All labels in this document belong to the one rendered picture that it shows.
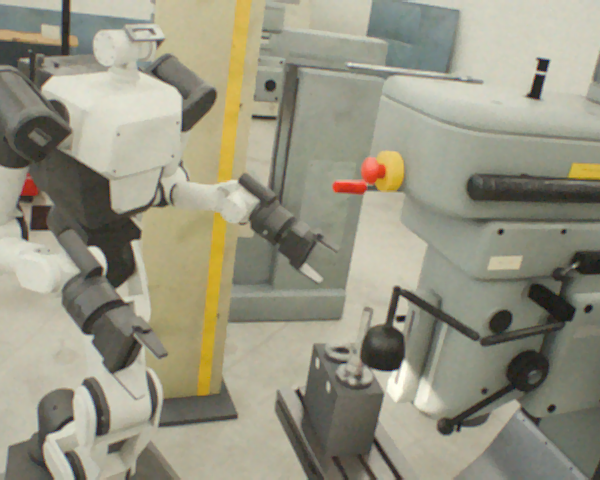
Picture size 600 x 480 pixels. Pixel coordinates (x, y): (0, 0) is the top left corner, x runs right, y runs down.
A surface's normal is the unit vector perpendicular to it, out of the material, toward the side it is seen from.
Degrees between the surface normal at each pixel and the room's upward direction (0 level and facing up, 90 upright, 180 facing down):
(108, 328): 86
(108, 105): 52
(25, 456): 0
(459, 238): 90
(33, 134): 114
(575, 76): 90
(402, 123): 90
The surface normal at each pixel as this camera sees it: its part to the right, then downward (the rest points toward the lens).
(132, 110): 0.73, -0.30
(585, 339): 0.35, 0.40
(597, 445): -0.93, 0.00
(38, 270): -0.57, 0.15
